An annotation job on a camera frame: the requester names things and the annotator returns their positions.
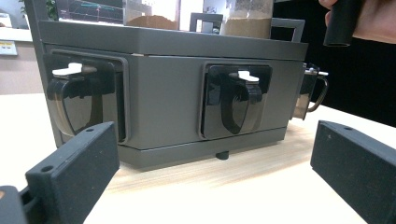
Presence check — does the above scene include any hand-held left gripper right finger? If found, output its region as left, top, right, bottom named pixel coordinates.
left=310, top=120, right=396, bottom=224

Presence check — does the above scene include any right black dispenser spout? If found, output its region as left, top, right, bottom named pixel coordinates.
left=199, top=62, right=274, bottom=141

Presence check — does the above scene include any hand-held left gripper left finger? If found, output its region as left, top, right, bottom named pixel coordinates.
left=24, top=121, right=121, bottom=224

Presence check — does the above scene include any green plant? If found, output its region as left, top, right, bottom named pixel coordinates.
left=18, top=0, right=61, bottom=21

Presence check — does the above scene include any left black dispenser spout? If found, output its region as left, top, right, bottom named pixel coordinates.
left=43, top=50, right=129, bottom=145

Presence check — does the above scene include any tall jar with beige lid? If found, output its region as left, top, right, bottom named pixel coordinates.
left=219, top=0, right=276, bottom=40

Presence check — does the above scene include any black dispenser spout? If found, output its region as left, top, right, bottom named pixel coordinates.
left=43, top=50, right=129, bottom=145
left=199, top=62, right=274, bottom=141

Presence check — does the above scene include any dark grey corner spice rack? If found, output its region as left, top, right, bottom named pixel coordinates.
left=24, top=0, right=309, bottom=172

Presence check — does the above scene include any computer monitor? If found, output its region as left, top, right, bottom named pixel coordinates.
left=55, top=0, right=125, bottom=24

